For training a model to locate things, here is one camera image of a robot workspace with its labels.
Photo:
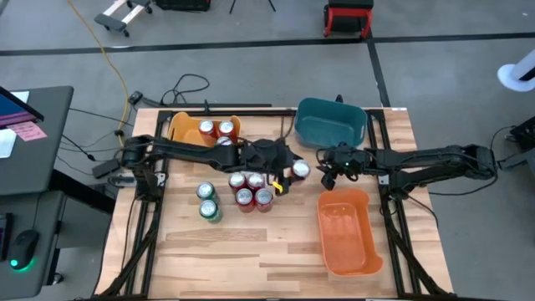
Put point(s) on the black computer mouse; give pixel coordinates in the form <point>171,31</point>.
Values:
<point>24,246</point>

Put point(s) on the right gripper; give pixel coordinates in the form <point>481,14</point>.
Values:
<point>357,167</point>

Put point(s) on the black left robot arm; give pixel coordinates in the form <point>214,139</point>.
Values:
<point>188,152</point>

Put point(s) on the grey wheeled dolly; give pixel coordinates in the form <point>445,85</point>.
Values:
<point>113,21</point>

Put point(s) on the black power brick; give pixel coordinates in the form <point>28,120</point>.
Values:
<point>106,168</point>

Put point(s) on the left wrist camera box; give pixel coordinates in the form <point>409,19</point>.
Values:
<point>265,150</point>

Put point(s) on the yellow tape tag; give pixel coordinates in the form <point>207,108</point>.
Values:
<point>278,187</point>

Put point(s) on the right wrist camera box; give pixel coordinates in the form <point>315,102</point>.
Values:
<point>344,156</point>

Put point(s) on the red and black stool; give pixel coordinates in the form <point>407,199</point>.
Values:
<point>349,23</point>

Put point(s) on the teal plastic bin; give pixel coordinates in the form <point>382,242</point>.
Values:
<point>330,125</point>

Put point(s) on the pink sticky note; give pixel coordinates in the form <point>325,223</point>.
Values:
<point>27,131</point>

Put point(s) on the green Sprite can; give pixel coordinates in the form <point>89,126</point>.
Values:
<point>207,191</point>
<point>210,209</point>

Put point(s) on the black keyboard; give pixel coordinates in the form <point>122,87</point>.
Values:
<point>5,234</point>

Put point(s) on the white paper sheet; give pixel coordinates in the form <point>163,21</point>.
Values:
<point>23,96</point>
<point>6,142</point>

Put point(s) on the small black mount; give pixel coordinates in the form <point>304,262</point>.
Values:
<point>339,100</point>

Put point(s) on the white round stand base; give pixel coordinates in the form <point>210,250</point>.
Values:
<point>512,79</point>

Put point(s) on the red Coca-Cola can black script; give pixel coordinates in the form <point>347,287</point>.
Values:
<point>244,197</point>

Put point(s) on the orange Fanta can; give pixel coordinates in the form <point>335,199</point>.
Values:
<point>224,141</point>
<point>226,128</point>
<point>206,127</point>
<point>301,168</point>

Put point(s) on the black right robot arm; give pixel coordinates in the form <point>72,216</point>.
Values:
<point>426,161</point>

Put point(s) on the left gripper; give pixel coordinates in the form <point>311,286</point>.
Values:
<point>282,167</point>

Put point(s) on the black equipment box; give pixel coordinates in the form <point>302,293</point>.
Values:
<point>524,134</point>

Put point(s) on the red Coca-Cola can black figure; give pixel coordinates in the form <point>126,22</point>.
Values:
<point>263,196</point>

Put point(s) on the dark grey desk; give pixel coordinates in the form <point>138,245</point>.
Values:
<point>42,217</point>
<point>42,159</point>

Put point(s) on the mustard yellow plastic bin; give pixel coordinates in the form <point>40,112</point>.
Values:
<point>186,129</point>

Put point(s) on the orange plastic bin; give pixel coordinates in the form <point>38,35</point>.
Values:
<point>347,238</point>

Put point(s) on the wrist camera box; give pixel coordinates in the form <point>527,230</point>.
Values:
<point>344,156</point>
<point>265,150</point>

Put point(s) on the small black power adapter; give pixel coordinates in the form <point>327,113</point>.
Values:
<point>135,97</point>

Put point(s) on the open laptop blue screen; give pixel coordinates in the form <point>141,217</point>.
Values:
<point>12,108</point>

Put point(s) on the black tripod legs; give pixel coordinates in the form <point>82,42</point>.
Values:
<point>271,6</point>

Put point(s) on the black equipment case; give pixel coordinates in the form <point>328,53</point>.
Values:
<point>184,4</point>

